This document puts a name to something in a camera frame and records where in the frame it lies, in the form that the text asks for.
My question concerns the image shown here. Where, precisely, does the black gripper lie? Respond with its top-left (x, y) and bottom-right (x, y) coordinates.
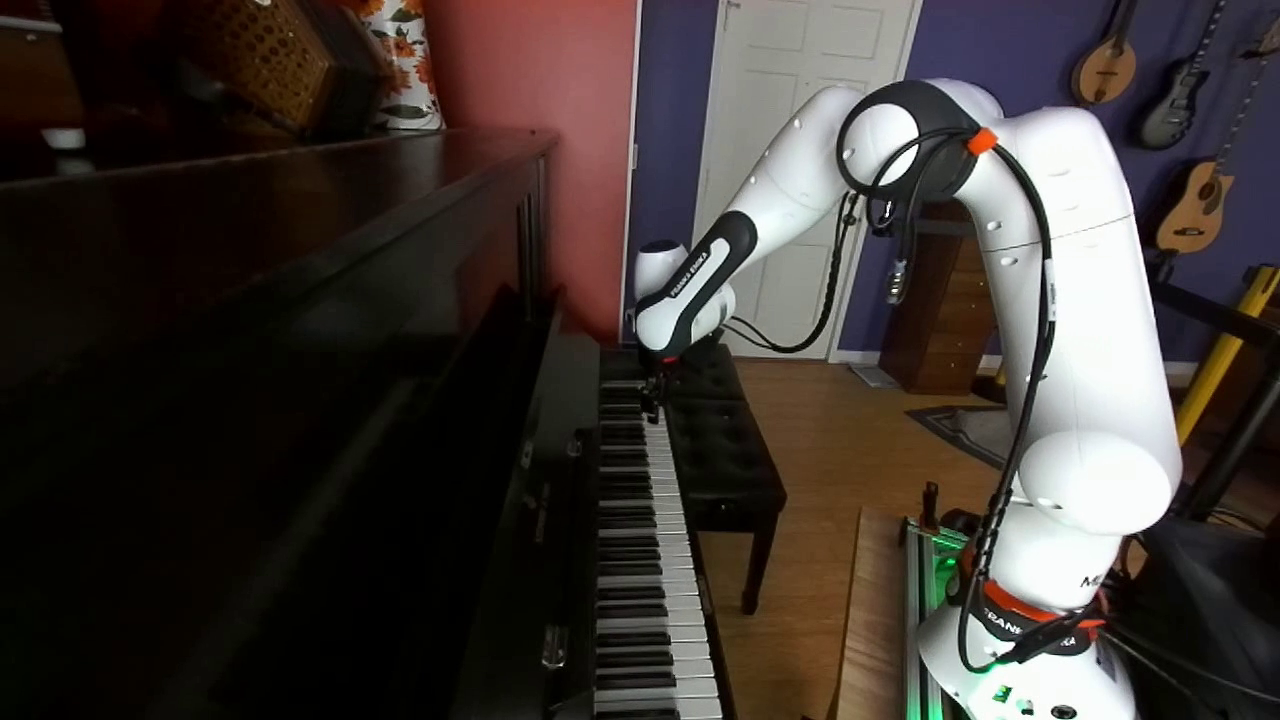
top-left (641, 352), bottom-right (682, 414)

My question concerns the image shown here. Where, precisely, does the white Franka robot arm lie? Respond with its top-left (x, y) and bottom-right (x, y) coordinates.
top-left (631, 79), bottom-right (1181, 720)

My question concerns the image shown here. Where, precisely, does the black piano bench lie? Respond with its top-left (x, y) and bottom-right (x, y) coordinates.
top-left (665, 343), bottom-right (787, 617)

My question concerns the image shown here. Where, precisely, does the dark upright piano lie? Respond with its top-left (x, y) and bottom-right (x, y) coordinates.
top-left (0, 130), bottom-right (733, 720)

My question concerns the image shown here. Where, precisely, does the wooden cabinet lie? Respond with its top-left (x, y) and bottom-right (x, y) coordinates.
top-left (880, 202), bottom-right (998, 395)

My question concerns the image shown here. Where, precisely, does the white panel door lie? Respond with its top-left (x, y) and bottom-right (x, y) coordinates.
top-left (696, 0), bottom-right (926, 361)

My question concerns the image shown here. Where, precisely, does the dark floor mat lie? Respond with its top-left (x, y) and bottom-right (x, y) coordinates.
top-left (913, 404), bottom-right (1014, 468)

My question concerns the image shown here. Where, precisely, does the floral orange white vase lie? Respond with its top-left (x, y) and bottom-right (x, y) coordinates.
top-left (351, 0), bottom-right (443, 130)

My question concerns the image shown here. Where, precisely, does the woven brown basket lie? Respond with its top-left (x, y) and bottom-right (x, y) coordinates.
top-left (174, 0), bottom-right (332, 135)

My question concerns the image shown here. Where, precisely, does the yellow pole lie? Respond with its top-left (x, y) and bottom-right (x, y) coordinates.
top-left (1177, 264), bottom-right (1280, 438)

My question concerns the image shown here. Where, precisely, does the green metal mount frame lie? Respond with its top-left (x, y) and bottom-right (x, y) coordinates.
top-left (900, 478), bottom-right (968, 720)

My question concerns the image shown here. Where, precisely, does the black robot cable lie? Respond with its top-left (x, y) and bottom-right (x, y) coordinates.
top-left (723, 79), bottom-right (1114, 675)

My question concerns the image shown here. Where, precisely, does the round mandolin on wall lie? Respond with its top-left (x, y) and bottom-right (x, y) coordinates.
top-left (1071, 0), bottom-right (1142, 102)

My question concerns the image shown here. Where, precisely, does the tan ukulele on wall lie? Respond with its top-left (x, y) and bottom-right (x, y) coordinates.
top-left (1157, 92), bottom-right (1251, 256)

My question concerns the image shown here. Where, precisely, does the dark guitar on wall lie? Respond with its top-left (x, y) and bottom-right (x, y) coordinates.
top-left (1136, 0), bottom-right (1230, 150)

